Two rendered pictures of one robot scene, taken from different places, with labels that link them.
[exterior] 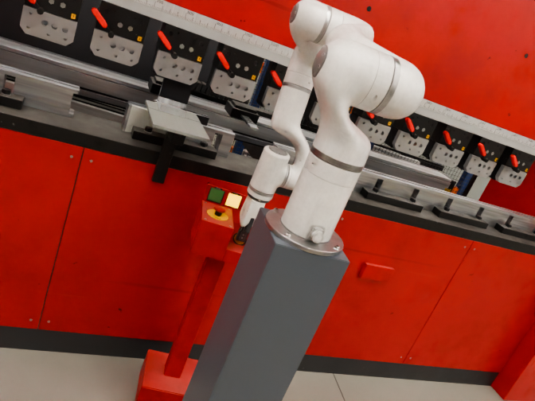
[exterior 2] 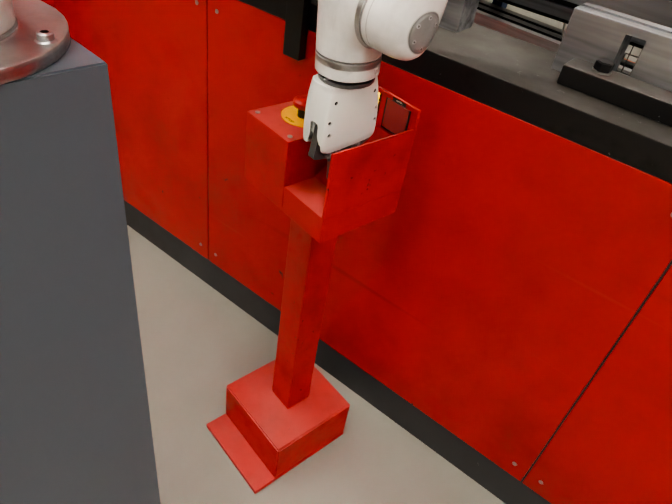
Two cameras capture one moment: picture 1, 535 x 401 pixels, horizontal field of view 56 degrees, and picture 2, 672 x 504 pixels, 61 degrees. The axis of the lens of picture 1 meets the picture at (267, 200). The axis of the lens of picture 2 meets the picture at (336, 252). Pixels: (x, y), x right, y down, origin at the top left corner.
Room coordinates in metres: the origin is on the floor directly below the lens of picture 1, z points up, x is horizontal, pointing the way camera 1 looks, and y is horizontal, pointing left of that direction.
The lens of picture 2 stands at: (1.13, -0.59, 1.18)
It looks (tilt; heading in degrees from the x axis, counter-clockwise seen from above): 39 degrees down; 57
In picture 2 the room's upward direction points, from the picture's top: 10 degrees clockwise
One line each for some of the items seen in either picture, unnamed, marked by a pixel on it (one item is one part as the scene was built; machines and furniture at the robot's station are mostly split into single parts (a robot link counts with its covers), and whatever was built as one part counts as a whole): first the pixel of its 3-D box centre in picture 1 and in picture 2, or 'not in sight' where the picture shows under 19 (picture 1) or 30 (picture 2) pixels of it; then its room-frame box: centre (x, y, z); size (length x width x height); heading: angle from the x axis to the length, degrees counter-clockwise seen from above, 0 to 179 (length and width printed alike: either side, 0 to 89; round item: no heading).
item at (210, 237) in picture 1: (228, 225); (326, 146); (1.51, 0.09, 0.75); 0.20 x 0.16 x 0.18; 104
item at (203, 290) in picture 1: (194, 313); (302, 309); (1.51, 0.09, 0.39); 0.06 x 0.06 x 0.54; 14
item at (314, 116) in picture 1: (329, 104); not in sight; (1.96, -0.08, 1.18); 0.15 x 0.09 x 0.17; 116
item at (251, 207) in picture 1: (253, 208); (343, 105); (1.50, 0.03, 0.85); 0.10 x 0.07 x 0.11; 14
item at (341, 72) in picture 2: (260, 191); (349, 60); (1.49, 0.03, 0.91); 0.09 x 0.08 x 0.03; 14
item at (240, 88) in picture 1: (234, 72); not in sight; (1.79, 0.28, 1.18); 0.15 x 0.09 x 0.17; 116
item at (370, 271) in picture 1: (376, 272); not in sight; (2.01, -0.56, 0.58); 0.15 x 0.02 x 0.07; 116
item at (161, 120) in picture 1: (176, 120); not in sight; (1.58, 0.37, 1.00); 0.26 x 0.18 x 0.01; 26
